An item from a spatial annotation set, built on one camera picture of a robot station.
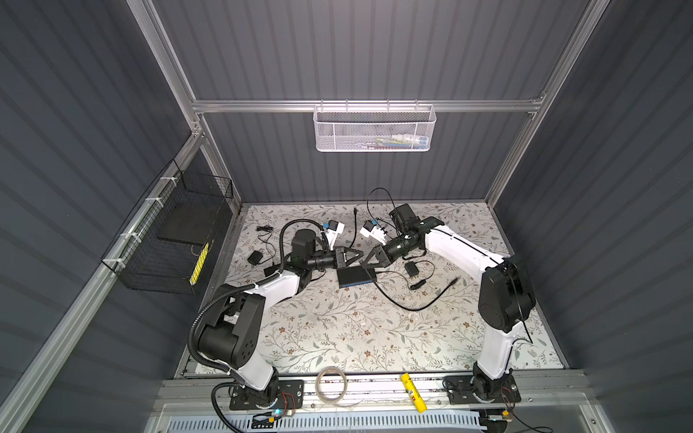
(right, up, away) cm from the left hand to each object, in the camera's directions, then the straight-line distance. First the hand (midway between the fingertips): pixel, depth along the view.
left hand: (363, 254), depth 82 cm
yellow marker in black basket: (-43, -1, -13) cm, 45 cm away
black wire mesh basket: (-55, +3, -10) cm, 56 cm away
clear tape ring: (-13, -36, -8) cm, 39 cm away
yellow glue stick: (+14, -37, -10) cm, 40 cm away
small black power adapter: (+19, -7, +16) cm, 26 cm away
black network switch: (-3, -9, +14) cm, 17 cm away
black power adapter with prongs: (-40, -3, +20) cm, 45 cm away
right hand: (+2, -4, +1) cm, 4 cm away
